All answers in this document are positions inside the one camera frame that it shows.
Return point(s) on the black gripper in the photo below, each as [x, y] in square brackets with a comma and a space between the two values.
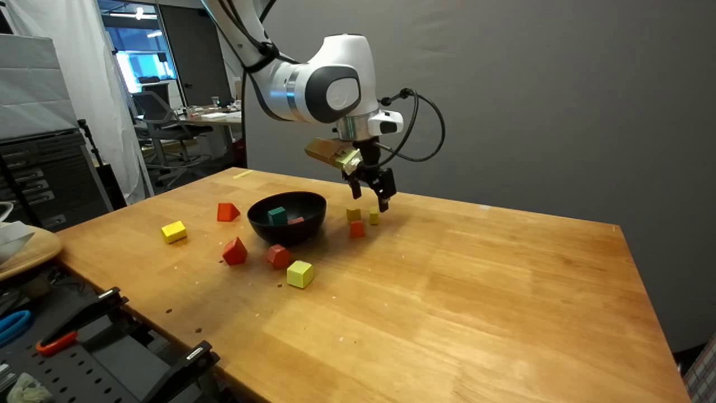
[374, 167]

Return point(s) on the long yellow wooden block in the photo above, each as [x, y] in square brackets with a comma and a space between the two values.
[372, 217]

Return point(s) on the green wooden cube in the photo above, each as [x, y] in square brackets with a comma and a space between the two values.
[278, 216]

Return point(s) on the red wooden pyramid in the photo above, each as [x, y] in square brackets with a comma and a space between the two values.
[226, 214]

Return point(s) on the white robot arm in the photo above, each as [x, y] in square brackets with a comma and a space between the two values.
[313, 82]

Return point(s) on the black bowl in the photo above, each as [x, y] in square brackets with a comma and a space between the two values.
[287, 230]

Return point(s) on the yellow rhombus wooden block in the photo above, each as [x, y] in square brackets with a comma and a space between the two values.
[355, 216]

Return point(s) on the small red wooden cube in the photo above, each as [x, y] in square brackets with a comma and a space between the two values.
[358, 229]

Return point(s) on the pale yellow wooden cube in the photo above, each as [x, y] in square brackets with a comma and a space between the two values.
[300, 273]

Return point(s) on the red rounded wooden block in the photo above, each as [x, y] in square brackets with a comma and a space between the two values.
[278, 258]

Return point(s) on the large red wooden block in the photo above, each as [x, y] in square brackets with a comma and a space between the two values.
[235, 253]

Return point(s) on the background desk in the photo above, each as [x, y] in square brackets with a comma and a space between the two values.
[214, 116]

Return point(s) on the grey fabric backdrop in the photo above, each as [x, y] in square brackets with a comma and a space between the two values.
[559, 96]

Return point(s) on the office chair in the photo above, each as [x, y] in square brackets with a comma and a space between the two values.
[152, 108]

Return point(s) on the blue lit monitor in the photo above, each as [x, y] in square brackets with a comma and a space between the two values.
[145, 68]

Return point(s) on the white curtain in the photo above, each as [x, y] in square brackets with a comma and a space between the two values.
[97, 112]

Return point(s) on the black equipment case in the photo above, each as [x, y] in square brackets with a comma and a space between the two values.
[51, 180]

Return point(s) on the black perforated board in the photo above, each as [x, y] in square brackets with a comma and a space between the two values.
[97, 371]

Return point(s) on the round wooden board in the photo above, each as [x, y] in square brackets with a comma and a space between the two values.
[36, 253]

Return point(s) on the grey box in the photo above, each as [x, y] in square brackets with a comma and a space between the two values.
[36, 82]

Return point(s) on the white plastic sheet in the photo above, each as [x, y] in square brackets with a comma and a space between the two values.
[12, 235]

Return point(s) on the multicolour patterned backdrop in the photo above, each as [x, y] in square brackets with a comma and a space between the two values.
[703, 371]

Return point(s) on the white crumpled scrap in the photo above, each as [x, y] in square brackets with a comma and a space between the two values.
[27, 389]

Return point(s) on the wrist camera on wooden plate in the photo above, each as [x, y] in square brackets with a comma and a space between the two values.
[331, 152]

